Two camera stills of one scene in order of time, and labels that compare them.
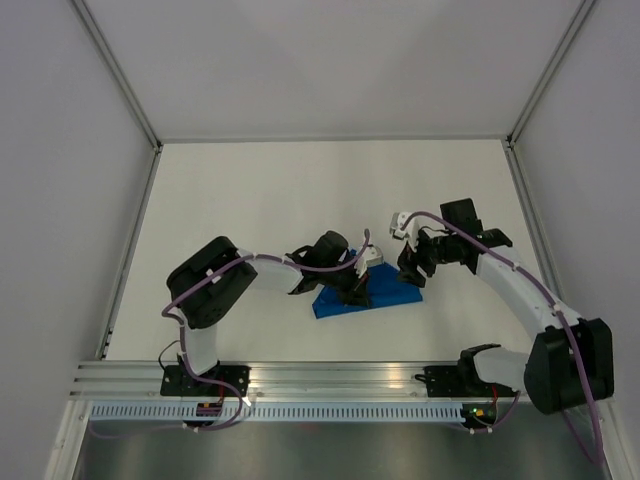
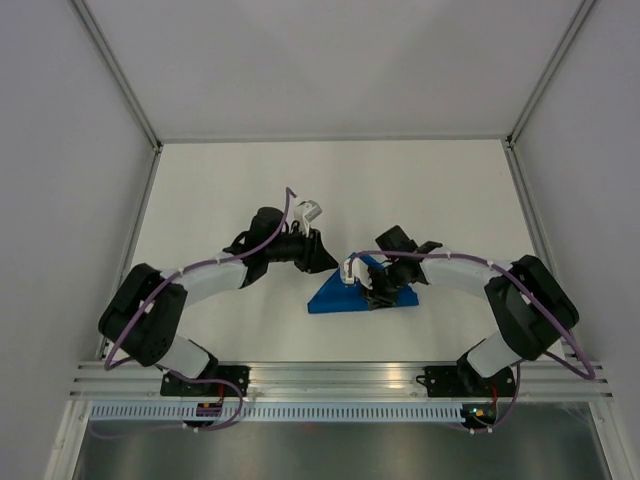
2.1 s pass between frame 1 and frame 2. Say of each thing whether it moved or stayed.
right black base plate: stayed
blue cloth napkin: stayed
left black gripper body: moved
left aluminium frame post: stayed
